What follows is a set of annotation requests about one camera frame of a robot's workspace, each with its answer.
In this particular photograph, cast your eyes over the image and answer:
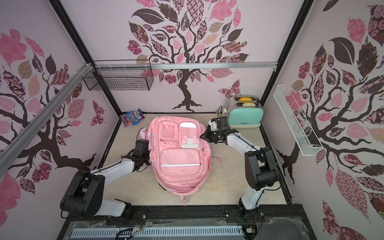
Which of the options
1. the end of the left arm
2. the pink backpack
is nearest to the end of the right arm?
the pink backpack

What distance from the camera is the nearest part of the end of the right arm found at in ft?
2.28

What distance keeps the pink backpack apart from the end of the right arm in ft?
0.04

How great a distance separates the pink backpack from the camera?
745 millimetres
